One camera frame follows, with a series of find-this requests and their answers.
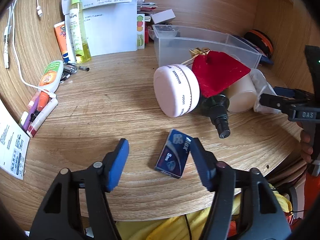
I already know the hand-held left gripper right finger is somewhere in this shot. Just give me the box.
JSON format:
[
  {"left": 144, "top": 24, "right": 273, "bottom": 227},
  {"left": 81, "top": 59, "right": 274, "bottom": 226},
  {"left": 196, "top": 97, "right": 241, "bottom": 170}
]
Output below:
[{"left": 190, "top": 137, "right": 293, "bottom": 240}]

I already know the pale pink round jar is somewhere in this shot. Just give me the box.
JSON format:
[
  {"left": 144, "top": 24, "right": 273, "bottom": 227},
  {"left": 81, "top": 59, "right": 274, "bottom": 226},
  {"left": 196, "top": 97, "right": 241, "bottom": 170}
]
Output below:
[{"left": 153, "top": 64, "right": 200, "bottom": 118}]

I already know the clear plastic bin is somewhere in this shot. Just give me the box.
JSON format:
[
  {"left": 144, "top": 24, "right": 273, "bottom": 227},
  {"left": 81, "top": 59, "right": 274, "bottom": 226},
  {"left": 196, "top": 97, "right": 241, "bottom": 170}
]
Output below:
[{"left": 152, "top": 24, "right": 262, "bottom": 70}]

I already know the white glue stick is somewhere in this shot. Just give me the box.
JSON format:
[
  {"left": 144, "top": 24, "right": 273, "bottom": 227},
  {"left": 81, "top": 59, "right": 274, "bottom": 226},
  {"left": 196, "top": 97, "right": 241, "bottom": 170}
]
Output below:
[{"left": 26, "top": 97, "right": 59, "bottom": 138}]

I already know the white charging cable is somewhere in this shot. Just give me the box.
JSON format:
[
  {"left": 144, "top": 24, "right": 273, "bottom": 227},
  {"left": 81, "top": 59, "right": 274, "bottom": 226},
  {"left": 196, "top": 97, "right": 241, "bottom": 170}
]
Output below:
[{"left": 4, "top": 0, "right": 57, "bottom": 98}]

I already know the white bottle orange label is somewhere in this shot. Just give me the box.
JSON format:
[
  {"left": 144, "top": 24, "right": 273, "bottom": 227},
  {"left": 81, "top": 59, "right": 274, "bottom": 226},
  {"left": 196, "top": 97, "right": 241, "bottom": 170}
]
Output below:
[{"left": 37, "top": 60, "right": 64, "bottom": 112}]

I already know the yellow cloth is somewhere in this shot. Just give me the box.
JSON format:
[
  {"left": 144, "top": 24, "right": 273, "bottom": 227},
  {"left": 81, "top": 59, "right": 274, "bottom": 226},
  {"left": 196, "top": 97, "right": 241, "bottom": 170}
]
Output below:
[{"left": 115, "top": 190, "right": 293, "bottom": 240}]

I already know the yellow spray bottle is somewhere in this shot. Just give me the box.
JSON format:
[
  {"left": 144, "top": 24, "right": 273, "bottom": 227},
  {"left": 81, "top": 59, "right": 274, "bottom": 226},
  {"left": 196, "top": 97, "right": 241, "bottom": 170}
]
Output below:
[{"left": 69, "top": 0, "right": 92, "bottom": 64}]

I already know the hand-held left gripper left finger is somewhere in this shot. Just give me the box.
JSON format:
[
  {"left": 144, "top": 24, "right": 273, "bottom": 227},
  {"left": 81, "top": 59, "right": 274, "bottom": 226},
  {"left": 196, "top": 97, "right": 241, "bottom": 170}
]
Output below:
[{"left": 29, "top": 138, "right": 130, "bottom": 240}]

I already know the pink stick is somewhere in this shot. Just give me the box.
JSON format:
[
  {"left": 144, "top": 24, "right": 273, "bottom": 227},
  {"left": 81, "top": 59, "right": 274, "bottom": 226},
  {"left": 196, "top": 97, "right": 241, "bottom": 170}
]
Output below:
[{"left": 27, "top": 91, "right": 42, "bottom": 110}]

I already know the person's right forearm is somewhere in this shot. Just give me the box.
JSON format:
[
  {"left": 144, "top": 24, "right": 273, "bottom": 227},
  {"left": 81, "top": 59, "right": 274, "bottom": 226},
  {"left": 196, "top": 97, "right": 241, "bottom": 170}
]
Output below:
[{"left": 304, "top": 174, "right": 320, "bottom": 220}]

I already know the small white box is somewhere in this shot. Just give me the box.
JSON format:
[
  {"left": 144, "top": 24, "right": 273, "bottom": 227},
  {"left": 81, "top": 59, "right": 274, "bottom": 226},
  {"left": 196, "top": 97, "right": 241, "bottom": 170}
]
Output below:
[{"left": 150, "top": 9, "right": 175, "bottom": 25}]

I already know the blue pouch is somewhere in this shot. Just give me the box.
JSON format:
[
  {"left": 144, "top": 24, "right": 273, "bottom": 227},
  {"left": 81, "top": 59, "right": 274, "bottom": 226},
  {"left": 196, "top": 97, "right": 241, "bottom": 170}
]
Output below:
[{"left": 231, "top": 34, "right": 272, "bottom": 65}]

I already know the purple pen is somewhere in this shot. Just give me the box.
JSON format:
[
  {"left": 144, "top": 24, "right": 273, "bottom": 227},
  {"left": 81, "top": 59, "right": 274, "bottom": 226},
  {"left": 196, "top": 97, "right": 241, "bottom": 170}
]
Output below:
[{"left": 22, "top": 104, "right": 38, "bottom": 131}]

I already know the white printed label paper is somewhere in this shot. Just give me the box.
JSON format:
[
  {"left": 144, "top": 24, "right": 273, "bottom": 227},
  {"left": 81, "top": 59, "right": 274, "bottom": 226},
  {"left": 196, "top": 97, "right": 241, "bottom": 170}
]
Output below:
[{"left": 0, "top": 100, "right": 30, "bottom": 180}]

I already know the person's right hand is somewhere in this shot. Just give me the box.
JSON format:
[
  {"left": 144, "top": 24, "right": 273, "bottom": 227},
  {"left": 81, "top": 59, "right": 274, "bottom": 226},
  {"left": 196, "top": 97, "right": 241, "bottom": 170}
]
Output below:
[{"left": 300, "top": 131, "right": 313, "bottom": 163}]

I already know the fruit printed box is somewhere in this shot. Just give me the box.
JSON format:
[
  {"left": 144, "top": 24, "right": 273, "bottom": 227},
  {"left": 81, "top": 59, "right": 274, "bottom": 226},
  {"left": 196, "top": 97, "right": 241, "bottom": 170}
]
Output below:
[{"left": 136, "top": 14, "right": 146, "bottom": 49}]

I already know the cream round jar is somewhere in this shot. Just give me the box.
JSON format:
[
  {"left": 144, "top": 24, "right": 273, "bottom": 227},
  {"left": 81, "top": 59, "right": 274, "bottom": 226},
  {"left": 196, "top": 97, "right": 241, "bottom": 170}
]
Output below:
[{"left": 226, "top": 74, "right": 258, "bottom": 113}]

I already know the white plastic bag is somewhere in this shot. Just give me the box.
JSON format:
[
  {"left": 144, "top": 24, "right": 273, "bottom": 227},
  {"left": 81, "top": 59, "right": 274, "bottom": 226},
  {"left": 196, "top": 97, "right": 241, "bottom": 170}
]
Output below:
[{"left": 250, "top": 69, "right": 278, "bottom": 115}]

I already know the red velvet pouch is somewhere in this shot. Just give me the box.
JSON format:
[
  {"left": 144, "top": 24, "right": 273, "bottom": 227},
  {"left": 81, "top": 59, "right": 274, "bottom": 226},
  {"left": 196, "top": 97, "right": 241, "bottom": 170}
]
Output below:
[{"left": 189, "top": 47, "right": 251, "bottom": 98}]

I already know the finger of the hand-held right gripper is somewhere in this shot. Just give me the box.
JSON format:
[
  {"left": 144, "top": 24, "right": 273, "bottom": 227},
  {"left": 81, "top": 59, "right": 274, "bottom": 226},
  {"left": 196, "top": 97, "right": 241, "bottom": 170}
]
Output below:
[
  {"left": 273, "top": 86, "right": 314, "bottom": 101},
  {"left": 259, "top": 93, "right": 298, "bottom": 115}
]

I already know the pile of small packets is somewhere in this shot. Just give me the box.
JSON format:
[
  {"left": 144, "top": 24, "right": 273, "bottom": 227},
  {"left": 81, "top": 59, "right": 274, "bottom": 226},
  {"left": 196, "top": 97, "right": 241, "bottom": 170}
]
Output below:
[{"left": 136, "top": 0, "right": 157, "bottom": 14}]

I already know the small blue box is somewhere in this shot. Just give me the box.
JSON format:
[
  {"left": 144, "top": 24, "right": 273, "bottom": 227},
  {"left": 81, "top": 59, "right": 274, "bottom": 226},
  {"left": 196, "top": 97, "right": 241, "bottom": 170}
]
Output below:
[{"left": 154, "top": 129, "right": 193, "bottom": 179}]

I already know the orange tube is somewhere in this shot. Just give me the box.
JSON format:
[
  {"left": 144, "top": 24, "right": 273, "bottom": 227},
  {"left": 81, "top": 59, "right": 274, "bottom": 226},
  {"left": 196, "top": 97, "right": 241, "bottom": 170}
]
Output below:
[{"left": 54, "top": 22, "right": 70, "bottom": 64}]

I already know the white tube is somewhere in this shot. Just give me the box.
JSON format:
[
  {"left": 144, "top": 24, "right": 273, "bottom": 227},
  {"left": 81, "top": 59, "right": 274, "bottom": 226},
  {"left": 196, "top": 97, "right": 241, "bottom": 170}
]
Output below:
[{"left": 64, "top": 14, "right": 77, "bottom": 62}]

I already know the dark green bottle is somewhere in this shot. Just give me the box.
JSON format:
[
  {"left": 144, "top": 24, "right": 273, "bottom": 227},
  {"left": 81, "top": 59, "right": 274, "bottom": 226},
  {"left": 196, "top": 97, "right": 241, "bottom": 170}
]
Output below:
[{"left": 200, "top": 94, "right": 230, "bottom": 139}]

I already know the orange black round case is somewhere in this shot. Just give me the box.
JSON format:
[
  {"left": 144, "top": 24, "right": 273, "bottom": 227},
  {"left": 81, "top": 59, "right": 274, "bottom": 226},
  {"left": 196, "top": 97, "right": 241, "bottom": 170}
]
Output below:
[{"left": 244, "top": 29, "right": 274, "bottom": 58}]

